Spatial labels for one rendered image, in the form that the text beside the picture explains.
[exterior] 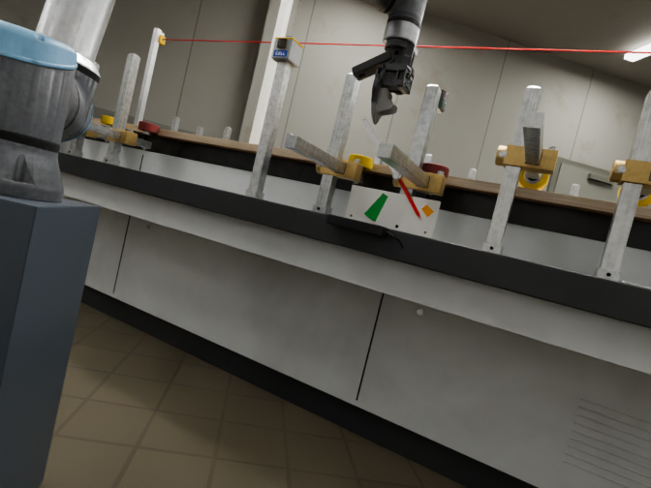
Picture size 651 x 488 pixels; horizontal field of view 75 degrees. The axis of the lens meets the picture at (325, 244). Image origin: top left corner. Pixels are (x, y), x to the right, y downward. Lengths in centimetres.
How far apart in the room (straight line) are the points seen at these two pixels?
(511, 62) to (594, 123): 136
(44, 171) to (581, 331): 114
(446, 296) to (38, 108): 96
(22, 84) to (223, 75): 445
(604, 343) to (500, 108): 492
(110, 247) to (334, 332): 121
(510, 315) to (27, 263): 100
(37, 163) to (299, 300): 98
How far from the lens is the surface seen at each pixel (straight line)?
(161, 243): 199
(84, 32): 107
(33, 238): 77
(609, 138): 674
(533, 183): 133
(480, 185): 132
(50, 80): 87
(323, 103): 519
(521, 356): 137
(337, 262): 126
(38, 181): 85
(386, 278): 121
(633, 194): 116
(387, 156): 87
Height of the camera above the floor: 68
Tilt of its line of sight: 3 degrees down
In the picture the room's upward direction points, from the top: 14 degrees clockwise
